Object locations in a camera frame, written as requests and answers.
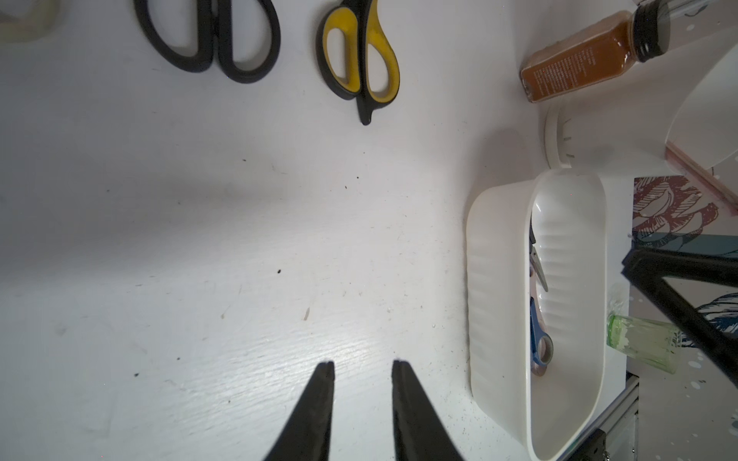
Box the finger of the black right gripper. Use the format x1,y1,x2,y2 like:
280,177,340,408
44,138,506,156
622,248,737,384

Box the yellow black scissors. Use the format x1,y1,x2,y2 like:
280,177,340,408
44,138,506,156
315,0,401,126

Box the blue handled scissors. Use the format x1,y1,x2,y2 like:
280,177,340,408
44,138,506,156
530,297,555,376

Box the pink handled utensil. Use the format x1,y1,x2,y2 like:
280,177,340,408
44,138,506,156
665,141,737,216

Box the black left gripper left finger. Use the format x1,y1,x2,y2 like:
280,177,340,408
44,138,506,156
265,361,336,461

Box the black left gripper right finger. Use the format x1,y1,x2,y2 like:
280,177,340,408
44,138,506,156
391,360,462,461

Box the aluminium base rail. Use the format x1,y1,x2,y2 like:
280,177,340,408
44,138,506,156
559,372,640,461

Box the large black scissors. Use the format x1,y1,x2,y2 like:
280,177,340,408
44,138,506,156
134,0,282,84

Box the green glass cup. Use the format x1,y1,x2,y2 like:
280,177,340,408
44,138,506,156
607,315,681,375

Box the white utensil cup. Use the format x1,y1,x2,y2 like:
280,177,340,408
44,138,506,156
544,29,737,178

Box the cream kitchen shears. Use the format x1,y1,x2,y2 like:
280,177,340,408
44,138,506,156
1,0,61,44

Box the black scissors in box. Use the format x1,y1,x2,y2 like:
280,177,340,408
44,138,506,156
529,226,549,292

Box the white plastic storage box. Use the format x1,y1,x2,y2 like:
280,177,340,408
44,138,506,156
466,169,607,460

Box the brown spice bottle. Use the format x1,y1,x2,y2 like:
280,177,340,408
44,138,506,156
519,1,671,103

